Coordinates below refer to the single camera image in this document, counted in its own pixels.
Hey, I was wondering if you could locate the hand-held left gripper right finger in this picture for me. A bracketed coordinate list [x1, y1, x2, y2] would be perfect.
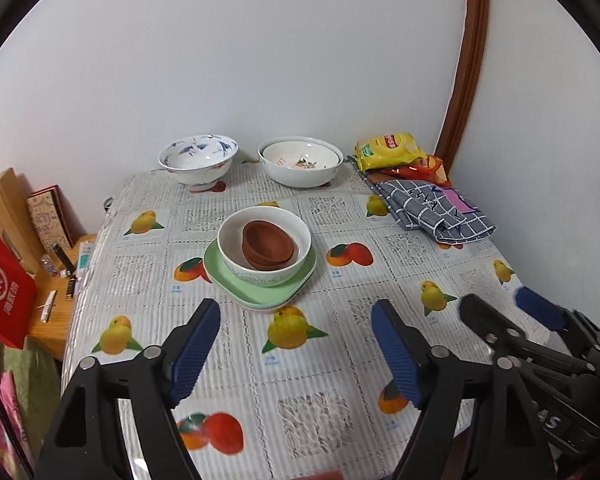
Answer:
[370, 299, 556, 480]

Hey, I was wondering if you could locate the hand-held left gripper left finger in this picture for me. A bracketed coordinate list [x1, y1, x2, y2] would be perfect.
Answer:
[32, 297, 223, 480]

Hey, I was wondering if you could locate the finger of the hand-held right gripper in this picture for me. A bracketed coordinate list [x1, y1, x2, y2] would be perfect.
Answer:
[459, 293, 596, 377]
[514, 286, 600, 363]

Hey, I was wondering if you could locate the green square plate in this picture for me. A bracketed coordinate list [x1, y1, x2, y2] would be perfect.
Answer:
[203, 237, 317, 306]

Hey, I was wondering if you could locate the white bowl green pattern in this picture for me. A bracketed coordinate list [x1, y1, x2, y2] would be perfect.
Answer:
[217, 206, 313, 288]

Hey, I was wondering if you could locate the brown clay bowl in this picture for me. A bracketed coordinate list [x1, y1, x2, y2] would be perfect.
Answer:
[243, 232, 300, 271]
[241, 220, 296, 262]

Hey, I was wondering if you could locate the fruit print tablecloth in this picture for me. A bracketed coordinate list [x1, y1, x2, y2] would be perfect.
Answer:
[60, 157, 571, 480]

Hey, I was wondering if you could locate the pink paper label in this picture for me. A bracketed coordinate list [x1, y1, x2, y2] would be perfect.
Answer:
[442, 187, 477, 216]

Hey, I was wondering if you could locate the blue checked cloth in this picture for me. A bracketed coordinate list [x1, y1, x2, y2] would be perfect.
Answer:
[350, 157, 497, 247]

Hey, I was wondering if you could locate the white blue paper packet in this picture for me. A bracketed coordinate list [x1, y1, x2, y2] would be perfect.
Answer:
[74, 240, 97, 292]

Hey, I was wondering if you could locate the wooden side table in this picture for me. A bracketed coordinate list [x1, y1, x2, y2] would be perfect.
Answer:
[22, 232, 99, 362]

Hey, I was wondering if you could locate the red orange snack packet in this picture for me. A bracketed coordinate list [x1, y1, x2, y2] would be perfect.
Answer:
[402, 155, 452, 187]

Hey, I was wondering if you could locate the small white stick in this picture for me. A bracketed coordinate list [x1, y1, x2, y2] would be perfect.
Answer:
[39, 289, 59, 322]

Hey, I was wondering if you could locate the green cloth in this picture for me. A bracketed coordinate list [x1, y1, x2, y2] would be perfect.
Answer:
[0, 345, 64, 467]

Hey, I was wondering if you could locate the brown flat packet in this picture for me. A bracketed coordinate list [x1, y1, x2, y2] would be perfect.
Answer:
[367, 170, 406, 185]

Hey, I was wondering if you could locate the yellow snack packet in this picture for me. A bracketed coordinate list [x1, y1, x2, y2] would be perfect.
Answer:
[355, 132, 428, 172]

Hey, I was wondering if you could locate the blue patterned white bowl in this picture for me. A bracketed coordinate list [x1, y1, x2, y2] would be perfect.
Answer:
[158, 134, 239, 192]

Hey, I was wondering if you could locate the red edged patterned book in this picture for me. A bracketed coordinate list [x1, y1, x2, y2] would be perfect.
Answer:
[27, 185, 76, 252]

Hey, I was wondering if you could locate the pink cloth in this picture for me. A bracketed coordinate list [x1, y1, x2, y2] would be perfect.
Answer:
[0, 370, 31, 480]

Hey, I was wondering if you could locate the large plain white bowl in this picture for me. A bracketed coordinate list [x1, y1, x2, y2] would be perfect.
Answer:
[258, 137, 344, 189]

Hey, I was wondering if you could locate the red paper bag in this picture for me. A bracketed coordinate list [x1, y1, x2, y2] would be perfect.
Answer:
[0, 222, 38, 351]

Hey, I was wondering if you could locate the white rabbit print plate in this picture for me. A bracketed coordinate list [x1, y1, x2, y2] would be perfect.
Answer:
[262, 141, 341, 171]

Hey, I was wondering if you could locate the light wooden box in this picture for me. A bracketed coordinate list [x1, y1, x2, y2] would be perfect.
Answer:
[0, 167, 46, 277]

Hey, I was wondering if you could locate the brown wooden door frame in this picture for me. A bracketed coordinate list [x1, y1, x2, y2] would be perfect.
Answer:
[432, 0, 491, 177]

